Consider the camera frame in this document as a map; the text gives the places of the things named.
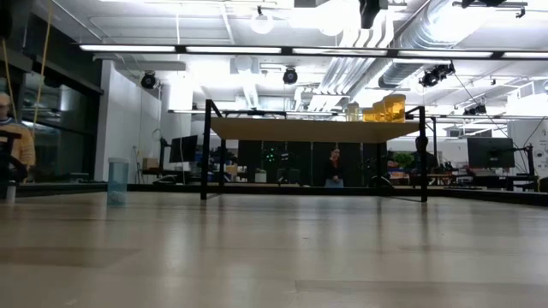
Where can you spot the yellow medicine bottle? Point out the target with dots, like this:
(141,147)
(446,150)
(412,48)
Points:
(353,113)

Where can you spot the orange medicine bottle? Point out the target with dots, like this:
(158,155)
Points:
(368,116)
(378,113)
(394,110)

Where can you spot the blue medicine bottle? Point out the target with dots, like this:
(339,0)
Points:
(117,184)

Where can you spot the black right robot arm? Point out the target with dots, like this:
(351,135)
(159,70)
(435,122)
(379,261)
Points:
(372,10)

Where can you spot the small white planter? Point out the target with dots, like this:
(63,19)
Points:
(260,177)

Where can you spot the dark cabinet row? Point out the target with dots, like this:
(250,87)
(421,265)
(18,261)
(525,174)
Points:
(299,167)

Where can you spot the person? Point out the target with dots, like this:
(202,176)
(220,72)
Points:
(417,144)
(21,145)
(334,167)

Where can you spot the black round track light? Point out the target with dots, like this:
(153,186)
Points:
(148,81)
(290,76)

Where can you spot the cardboard box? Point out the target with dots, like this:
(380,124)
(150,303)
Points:
(150,164)

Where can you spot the green leafy plant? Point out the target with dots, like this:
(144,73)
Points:
(403,159)

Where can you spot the white globe lamp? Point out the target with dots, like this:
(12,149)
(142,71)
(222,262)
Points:
(262,23)

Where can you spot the black track light cluster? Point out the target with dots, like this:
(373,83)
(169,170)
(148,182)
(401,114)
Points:
(430,78)
(475,110)

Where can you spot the black overhead light bar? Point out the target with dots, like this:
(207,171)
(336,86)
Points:
(128,48)

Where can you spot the large black computer monitor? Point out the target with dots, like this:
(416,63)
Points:
(490,152)

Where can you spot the small white cylinder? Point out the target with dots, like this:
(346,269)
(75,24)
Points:
(10,194)

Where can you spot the black table edge rail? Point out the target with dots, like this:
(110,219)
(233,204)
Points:
(278,191)

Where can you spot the wooden shelf black metal frame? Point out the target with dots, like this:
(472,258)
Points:
(308,130)

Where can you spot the silver ventilation duct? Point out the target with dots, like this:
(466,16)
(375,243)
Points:
(398,72)

